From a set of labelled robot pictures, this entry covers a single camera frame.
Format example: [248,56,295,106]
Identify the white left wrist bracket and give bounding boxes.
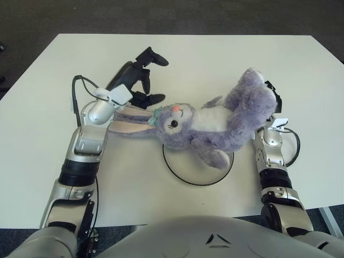
[94,83,133,108]

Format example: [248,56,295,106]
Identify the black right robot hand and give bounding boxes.
[263,80,283,121]

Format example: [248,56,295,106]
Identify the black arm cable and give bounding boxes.
[68,75,101,237]
[282,127,301,168]

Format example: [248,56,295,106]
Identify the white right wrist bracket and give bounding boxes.
[268,117,289,132]

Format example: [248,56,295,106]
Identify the white plate with black rim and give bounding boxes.
[162,144,234,187]

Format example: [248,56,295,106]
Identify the black metal bracket with screws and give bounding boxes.
[79,228,99,258]

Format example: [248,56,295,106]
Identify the grey robot torso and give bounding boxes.
[102,214,344,258]

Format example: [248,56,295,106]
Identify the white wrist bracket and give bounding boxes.
[268,117,289,132]
[94,83,133,108]

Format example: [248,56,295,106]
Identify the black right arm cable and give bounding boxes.
[282,127,301,168]

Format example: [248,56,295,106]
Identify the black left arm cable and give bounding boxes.
[68,75,101,237]

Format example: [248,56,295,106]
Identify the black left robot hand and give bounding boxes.
[106,47,169,110]

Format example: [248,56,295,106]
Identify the grey metal table leg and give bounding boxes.
[319,206,344,239]

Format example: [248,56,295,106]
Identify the purple plush bunny doll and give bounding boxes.
[109,68,279,170]

